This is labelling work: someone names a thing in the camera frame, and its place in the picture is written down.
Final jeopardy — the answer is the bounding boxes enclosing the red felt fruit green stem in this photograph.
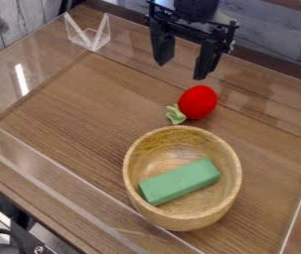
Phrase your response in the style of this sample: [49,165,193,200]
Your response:
[167,85,219,125]

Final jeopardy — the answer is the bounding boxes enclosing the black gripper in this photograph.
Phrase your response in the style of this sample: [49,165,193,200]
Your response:
[146,0,239,80]

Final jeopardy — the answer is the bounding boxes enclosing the clear acrylic corner bracket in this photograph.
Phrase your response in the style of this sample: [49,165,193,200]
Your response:
[65,13,110,52]

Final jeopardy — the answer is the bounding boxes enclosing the wooden bowl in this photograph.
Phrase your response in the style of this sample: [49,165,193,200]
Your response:
[122,126,243,231]

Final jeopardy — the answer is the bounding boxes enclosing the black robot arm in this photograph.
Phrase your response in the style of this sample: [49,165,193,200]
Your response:
[146,0,239,80]

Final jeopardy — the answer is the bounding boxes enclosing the black metal stand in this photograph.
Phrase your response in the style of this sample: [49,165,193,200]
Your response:
[10,220,58,254]

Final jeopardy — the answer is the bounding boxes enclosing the green rectangular block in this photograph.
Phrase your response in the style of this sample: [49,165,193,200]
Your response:
[138,159,221,206]

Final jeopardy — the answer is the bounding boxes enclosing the clear acrylic tray wall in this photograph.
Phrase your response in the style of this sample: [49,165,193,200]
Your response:
[0,15,301,254]

